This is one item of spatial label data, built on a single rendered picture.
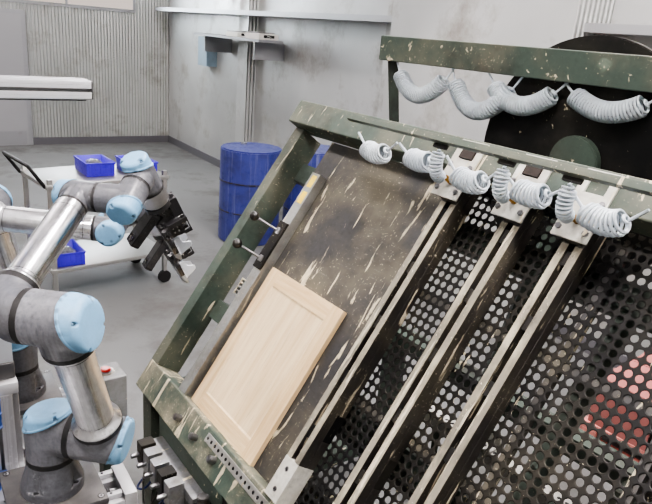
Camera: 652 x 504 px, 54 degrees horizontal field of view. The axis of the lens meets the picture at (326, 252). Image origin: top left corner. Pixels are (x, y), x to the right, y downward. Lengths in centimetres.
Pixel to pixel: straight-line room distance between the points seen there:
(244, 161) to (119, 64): 612
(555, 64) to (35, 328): 172
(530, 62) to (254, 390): 144
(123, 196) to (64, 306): 37
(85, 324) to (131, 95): 1118
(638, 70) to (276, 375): 144
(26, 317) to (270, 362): 102
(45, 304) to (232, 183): 539
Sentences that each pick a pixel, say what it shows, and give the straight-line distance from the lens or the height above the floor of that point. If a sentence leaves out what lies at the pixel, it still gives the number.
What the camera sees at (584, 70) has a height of 214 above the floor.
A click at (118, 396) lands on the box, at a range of 256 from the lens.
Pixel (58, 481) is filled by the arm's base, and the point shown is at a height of 109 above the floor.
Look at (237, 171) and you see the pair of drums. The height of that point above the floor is 79.
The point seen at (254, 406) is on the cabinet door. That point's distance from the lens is 218.
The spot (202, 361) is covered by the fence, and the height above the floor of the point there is 101.
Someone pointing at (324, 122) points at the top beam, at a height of 187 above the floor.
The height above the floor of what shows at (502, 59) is 215.
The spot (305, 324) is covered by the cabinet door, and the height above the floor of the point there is 127.
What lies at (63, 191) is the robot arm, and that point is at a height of 177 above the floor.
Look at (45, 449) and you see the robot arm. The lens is 174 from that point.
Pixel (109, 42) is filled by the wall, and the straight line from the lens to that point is 1229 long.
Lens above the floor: 218
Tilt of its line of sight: 19 degrees down
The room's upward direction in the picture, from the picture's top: 5 degrees clockwise
